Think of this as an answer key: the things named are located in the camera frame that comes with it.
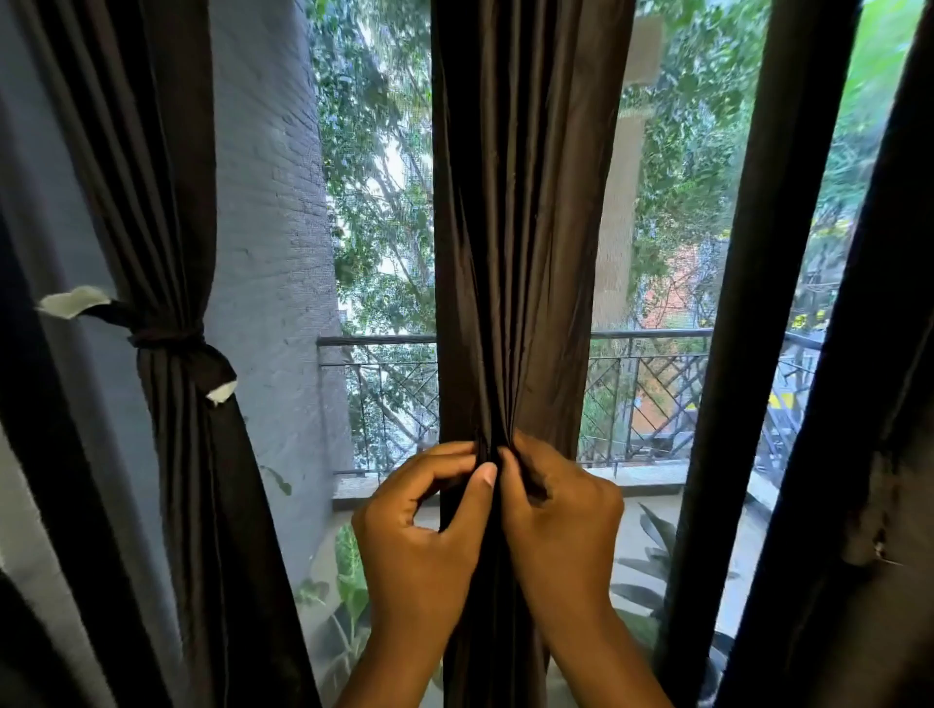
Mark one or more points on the person's right hand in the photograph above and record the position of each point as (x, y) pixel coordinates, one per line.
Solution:
(565, 540)

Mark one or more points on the black metal balcony railing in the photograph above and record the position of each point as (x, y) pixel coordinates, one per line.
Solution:
(642, 394)

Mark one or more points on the person's left thumb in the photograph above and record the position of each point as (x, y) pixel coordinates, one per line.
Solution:
(474, 503)

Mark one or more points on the dark window frame post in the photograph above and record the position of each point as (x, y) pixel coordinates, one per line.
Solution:
(737, 350)

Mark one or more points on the green trees outside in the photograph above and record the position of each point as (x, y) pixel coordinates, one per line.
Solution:
(379, 182)

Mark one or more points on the green potted plant with broad leaves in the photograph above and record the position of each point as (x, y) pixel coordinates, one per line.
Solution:
(343, 598)

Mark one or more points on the person's left forearm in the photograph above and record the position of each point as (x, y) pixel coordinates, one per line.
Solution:
(387, 671)

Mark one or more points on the dark green leafy plant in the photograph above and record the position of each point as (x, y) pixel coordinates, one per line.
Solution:
(649, 576)

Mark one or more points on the beige concrete pillar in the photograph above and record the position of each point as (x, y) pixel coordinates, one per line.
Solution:
(620, 204)

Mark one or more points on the dark brown tied curtain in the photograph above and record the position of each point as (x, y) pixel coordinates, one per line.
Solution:
(175, 365)

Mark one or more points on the person's right thumb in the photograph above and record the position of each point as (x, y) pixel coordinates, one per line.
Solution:
(514, 503)

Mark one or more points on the dark curtain tieback with white ends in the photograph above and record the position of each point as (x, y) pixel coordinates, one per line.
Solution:
(157, 339)

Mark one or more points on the person's left hand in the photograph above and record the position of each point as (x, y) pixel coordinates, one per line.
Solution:
(408, 554)

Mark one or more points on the dark brown curtain with hook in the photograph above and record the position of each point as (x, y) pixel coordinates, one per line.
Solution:
(854, 437)

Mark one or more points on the person's right forearm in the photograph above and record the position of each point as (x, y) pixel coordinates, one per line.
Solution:
(602, 656)

